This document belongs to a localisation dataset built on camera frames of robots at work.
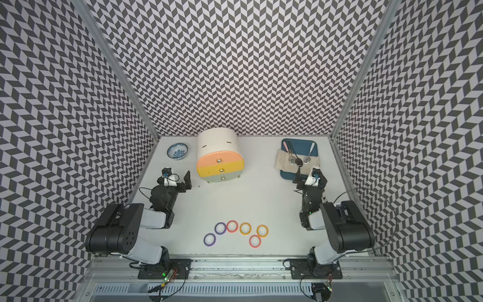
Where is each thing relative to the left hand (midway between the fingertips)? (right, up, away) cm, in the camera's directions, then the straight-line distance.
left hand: (180, 172), depth 90 cm
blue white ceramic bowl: (-9, +11, +19) cm, 24 cm away
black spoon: (+62, +5, +16) cm, 65 cm away
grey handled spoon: (+66, +6, +15) cm, 68 cm away
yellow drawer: (+20, +2, -4) cm, 21 cm away
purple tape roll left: (+17, -28, -10) cm, 34 cm away
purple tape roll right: (+21, -24, -7) cm, 33 cm away
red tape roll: (+26, -24, -6) cm, 36 cm away
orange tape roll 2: (+38, -25, -8) cm, 46 cm away
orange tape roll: (+32, -25, -7) cm, 41 cm away
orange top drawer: (+20, +8, -9) cm, 23 cm away
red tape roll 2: (+36, -29, -10) cm, 47 cm away
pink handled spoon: (+58, +6, +15) cm, 60 cm away
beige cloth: (+52, +4, +14) cm, 54 cm away
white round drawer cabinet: (+18, +17, +3) cm, 25 cm away
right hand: (+62, 0, -2) cm, 62 cm away
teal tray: (+66, +13, +22) cm, 71 cm away
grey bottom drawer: (+21, -3, +3) cm, 21 cm away
